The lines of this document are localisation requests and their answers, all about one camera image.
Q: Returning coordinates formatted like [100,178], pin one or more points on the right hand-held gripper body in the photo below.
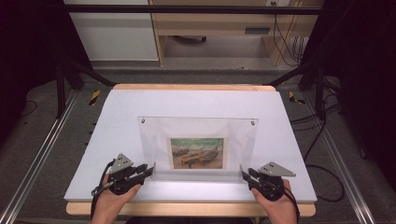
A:
[272,185]

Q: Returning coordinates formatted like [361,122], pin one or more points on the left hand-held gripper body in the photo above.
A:
[120,180]

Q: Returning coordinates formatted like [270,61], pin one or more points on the clear acrylic photo frame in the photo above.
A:
[155,140]

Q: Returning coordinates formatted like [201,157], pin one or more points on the painting print card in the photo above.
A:
[197,154]

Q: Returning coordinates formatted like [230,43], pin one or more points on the person's right hand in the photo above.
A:
[280,210]

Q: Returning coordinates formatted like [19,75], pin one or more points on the person's left hand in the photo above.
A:
[107,205]

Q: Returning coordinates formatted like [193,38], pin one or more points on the white table cover board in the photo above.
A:
[124,105]

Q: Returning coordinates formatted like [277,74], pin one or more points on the wooden table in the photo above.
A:
[186,86]

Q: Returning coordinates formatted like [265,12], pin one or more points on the black metal stand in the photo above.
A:
[319,93]
[60,93]

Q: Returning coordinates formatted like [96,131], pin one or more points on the white cabinet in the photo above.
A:
[115,37]

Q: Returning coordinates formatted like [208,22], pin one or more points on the black curtain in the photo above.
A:
[364,77]
[28,62]

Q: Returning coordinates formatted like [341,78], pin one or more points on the light wooden desk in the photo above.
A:
[218,21]

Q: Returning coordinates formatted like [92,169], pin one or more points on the aluminium floor rail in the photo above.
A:
[40,155]
[351,174]

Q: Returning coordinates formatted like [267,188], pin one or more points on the black horizontal frame bar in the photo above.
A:
[186,9]

